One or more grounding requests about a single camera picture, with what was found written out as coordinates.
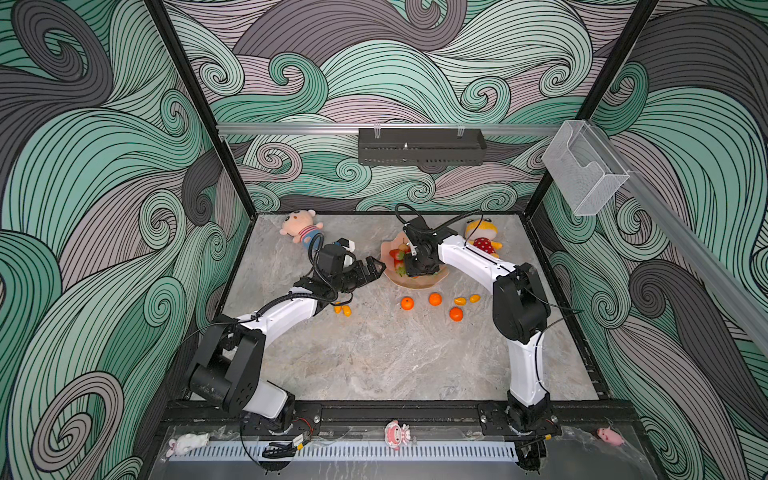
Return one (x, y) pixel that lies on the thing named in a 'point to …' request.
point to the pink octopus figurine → (397, 434)
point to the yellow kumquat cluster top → (337, 309)
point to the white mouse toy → (185, 443)
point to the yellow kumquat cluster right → (347, 310)
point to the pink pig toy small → (610, 435)
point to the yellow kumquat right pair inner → (460, 301)
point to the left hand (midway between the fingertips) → (378, 268)
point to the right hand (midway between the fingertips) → (413, 270)
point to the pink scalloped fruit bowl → (424, 281)
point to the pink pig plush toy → (300, 225)
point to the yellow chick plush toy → (479, 235)
